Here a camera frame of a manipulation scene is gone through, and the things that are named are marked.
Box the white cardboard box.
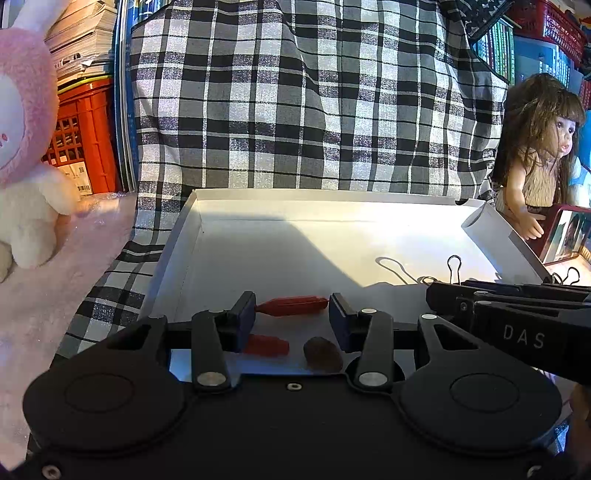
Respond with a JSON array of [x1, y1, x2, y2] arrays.
[[139, 188, 553, 377]]

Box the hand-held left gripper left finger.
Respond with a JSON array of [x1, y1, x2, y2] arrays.
[[108, 291, 257, 394]]

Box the red cased smartphone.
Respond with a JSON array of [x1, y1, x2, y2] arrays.
[[538, 204, 591, 267]]

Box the black white plaid cloth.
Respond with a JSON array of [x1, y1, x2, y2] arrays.
[[55, 0, 514, 361]]

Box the brown oval stone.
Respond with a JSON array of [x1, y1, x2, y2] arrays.
[[303, 336, 344, 373]]

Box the brown haired doll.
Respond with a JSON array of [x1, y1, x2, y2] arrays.
[[488, 73, 588, 241]]

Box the row of blue books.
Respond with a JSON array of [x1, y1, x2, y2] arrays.
[[470, 17, 591, 112]]

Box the pink bunny plush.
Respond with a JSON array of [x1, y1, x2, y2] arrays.
[[0, 0, 82, 283]]

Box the red plastic basket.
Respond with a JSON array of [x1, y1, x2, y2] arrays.
[[507, 0, 591, 71]]

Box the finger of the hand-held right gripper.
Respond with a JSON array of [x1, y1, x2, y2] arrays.
[[426, 281, 591, 332], [464, 278, 591, 297]]

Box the red plastic crate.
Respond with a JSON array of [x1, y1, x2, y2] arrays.
[[41, 76, 123, 198]]

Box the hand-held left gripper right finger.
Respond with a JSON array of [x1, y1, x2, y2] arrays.
[[328, 293, 482, 389]]

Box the upright blue book spines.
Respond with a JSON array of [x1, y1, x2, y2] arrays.
[[111, 0, 142, 193]]

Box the stack of white books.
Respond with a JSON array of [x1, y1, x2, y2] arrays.
[[44, 0, 119, 87]]

